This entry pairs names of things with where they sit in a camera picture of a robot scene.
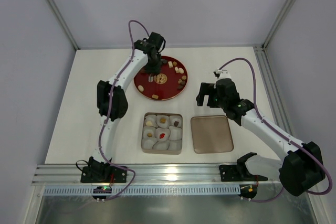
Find metal serving tongs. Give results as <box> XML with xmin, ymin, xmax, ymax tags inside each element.
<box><xmin>148</xmin><ymin>73</ymin><xmax>156</xmax><ymax>82</ymax></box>

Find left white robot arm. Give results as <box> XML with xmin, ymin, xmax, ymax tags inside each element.
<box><xmin>92</xmin><ymin>32</ymin><xmax>166</xmax><ymax>168</ymax></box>

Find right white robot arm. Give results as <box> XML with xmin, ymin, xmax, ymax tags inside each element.
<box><xmin>196</xmin><ymin>78</ymin><xmax>332</xmax><ymax>196</ymax></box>

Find white heart chocolate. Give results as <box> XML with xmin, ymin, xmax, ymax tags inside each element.
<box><xmin>174</xmin><ymin>67</ymin><xmax>184</xmax><ymax>74</ymax></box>

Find gold tin lid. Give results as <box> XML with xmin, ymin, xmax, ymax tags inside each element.
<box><xmin>191</xmin><ymin>115</ymin><xmax>234</xmax><ymax>154</ymax></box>

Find red round tray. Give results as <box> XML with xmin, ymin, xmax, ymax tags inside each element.
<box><xmin>133</xmin><ymin>56</ymin><xmax>188</xmax><ymax>101</ymax></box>

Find gold tin box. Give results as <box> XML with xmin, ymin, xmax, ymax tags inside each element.
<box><xmin>140</xmin><ymin>112</ymin><xmax>183</xmax><ymax>155</ymax></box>

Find perforated metal strip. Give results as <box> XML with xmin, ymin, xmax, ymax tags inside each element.
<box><xmin>43</xmin><ymin>184</ymin><xmax>240</xmax><ymax>197</ymax></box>

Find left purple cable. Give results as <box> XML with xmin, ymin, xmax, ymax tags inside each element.
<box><xmin>98</xmin><ymin>20</ymin><xmax>152</xmax><ymax>200</ymax></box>

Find purple cable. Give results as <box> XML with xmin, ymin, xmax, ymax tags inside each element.
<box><xmin>98</xmin><ymin>20</ymin><xmax>152</xmax><ymax>200</ymax></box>
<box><xmin>219</xmin><ymin>58</ymin><xmax>332</xmax><ymax>203</ymax></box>

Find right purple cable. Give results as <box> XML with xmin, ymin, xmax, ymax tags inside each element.
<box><xmin>219</xmin><ymin>58</ymin><xmax>332</xmax><ymax>203</ymax></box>

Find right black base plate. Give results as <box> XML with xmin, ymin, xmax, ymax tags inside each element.
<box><xmin>219</xmin><ymin>164</ymin><xmax>257</xmax><ymax>182</ymax></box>

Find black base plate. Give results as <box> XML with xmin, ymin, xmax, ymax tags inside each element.
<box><xmin>80</xmin><ymin>165</ymin><xmax>127</xmax><ymax>183</ymax></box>
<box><xmin>219</xmin><ymin>164</ymin><xmax>257</xmax><ymax>182</ymax></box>

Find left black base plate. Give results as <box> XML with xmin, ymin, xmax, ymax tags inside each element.
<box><xmin>80</xmin><ymin>165</ymin><xmax>127</xmax><ymax>183</ymax></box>

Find aluminium front rail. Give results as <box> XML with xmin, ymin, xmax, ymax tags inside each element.
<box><xmin>31</xmin><ymin>163</ymin><xmax>263</xmax><ymax>184</ymax></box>

